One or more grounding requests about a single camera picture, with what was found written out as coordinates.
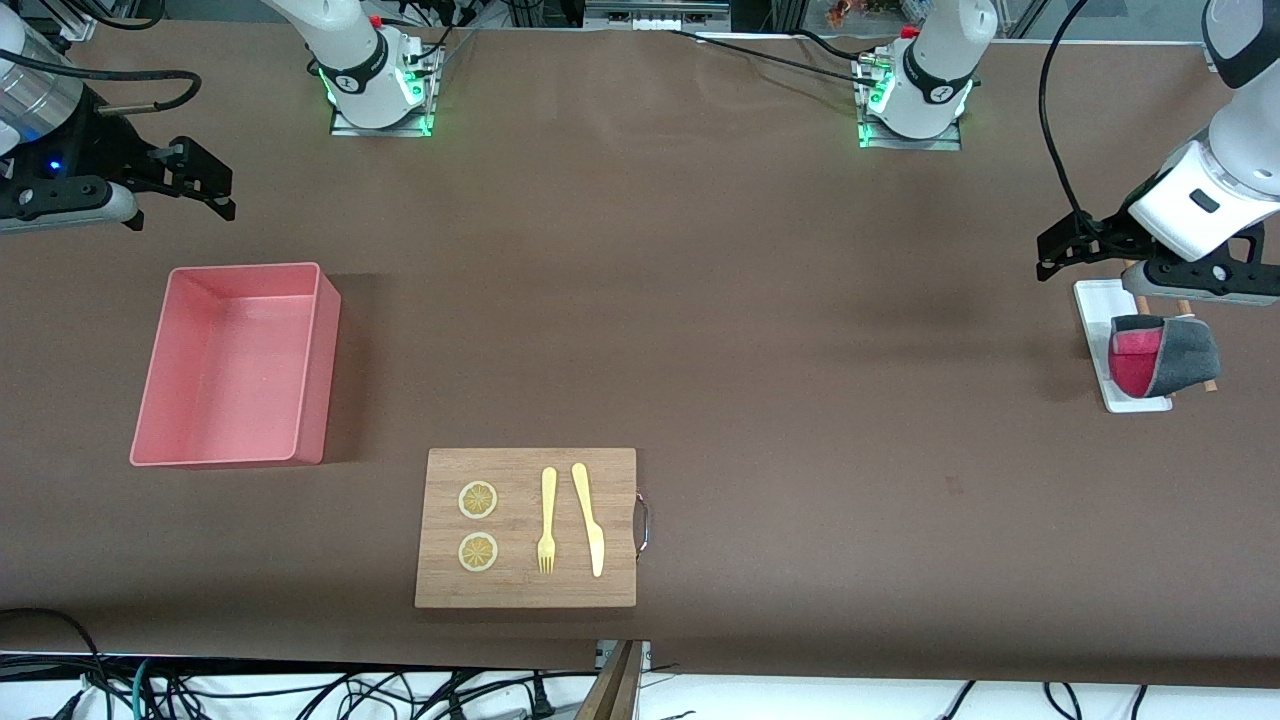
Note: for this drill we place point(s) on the small metal table bracket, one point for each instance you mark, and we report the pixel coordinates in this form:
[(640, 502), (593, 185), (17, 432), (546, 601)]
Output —
[(603, 655)]

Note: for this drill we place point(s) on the yellow lemon slice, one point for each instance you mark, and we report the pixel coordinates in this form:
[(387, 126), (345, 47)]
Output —
[(478, 500), (478, 552)]

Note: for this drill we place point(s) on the wooden cutting board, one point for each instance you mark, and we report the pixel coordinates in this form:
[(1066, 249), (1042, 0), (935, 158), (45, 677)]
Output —
[(610, 480)]

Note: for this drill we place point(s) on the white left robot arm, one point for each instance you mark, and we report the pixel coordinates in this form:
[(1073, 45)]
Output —
[(935, 80)]

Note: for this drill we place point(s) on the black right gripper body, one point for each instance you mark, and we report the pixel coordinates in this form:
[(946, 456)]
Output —
[(100, 140)]

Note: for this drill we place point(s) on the pink and grey cloth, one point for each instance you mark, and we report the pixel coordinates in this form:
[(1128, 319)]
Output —
[(1170, 355)]

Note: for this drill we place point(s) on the yellow plastic fork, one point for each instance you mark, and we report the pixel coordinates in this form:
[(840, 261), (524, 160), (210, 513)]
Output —
[(548, 490)]

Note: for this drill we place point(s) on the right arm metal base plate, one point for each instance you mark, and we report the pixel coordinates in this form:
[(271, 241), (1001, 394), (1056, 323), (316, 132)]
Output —
[(345, 128)]

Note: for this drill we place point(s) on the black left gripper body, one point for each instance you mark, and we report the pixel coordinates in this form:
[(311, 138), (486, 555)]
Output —
[(1108, 233)]

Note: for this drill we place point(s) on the yellow plastic knife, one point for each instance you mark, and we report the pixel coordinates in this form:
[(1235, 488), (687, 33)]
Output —
[(596, 545)]

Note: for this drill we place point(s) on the brown wooden beam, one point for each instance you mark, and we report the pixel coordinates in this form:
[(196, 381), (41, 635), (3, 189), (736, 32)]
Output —
[(615, 695)]

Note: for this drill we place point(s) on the pink plastic bin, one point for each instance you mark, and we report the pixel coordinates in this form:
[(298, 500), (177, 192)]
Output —
[(230, 370)]

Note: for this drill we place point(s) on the grey power strip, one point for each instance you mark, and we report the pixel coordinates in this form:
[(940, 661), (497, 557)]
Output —
[(650, 15)]

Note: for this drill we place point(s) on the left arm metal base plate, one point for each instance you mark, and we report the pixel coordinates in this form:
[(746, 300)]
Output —
[(945, 143)]

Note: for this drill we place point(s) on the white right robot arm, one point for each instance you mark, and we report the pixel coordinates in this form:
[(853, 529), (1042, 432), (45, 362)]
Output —
[(360, 70)]

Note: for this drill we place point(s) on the white rectangular tray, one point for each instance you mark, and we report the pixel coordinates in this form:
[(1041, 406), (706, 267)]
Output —
[(1092, 310)]

